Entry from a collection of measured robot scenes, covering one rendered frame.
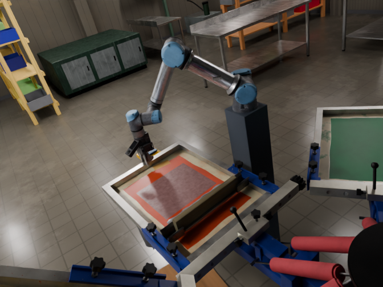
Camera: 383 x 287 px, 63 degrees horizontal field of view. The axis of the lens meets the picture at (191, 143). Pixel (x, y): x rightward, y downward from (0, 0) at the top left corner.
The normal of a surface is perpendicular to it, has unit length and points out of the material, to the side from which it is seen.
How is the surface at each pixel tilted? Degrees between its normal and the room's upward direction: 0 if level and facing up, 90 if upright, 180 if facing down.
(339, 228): 0
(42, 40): 90
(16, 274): 32
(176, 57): 85
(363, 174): 0
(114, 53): 90
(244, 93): 95
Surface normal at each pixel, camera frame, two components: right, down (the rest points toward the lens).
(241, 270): -0.21, -0.83
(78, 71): 0.55, 0.33
